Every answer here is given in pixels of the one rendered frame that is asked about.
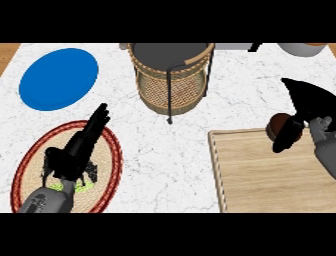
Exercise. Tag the blue round plate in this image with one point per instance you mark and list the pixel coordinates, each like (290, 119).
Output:
(59, 79)

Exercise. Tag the pale wooden tray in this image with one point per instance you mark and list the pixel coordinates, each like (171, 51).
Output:
(274, 176)

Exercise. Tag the round woven red-rimmed placemat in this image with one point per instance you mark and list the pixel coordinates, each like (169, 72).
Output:
(104, 173)

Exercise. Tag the grey flat appliance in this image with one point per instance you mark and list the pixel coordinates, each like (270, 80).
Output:
(231, 46)

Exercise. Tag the grey round pot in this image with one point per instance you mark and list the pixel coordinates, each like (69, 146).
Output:
(304, 49)

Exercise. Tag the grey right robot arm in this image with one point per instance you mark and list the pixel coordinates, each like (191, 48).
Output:
(335, 153)

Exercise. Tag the brown cupcake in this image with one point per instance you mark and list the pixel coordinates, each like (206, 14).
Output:
(277, 125)

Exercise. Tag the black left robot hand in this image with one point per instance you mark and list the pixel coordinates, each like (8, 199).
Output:
(84, 140)

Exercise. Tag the wicker tiered basket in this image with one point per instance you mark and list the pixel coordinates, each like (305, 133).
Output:
(172, 78)

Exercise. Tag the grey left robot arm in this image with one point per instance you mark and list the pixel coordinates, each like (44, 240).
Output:
(47, 200)

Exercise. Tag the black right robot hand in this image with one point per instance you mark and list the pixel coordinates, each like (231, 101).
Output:
(313, 100)

